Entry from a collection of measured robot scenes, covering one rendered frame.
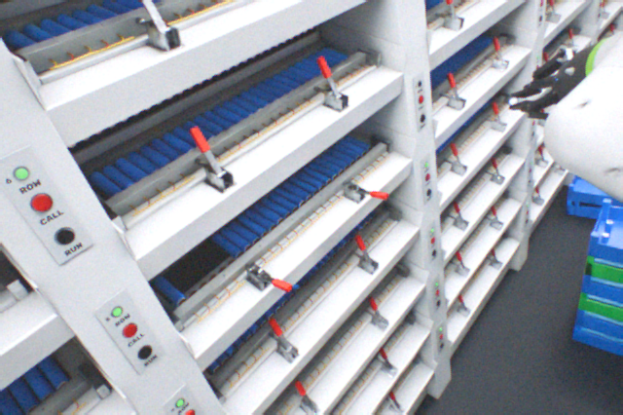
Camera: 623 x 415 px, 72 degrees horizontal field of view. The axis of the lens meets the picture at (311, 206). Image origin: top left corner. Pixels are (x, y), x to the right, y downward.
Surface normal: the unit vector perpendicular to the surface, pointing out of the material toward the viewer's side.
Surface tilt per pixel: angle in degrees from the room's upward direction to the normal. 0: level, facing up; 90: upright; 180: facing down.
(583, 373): 0
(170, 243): 106
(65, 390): 16
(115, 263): 90
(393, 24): 90
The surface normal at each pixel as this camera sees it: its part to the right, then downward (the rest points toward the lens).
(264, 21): 0.76, 0.45
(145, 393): 0.73, 0.24
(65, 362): -0.01, -0.71
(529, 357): -0.22, -0.81
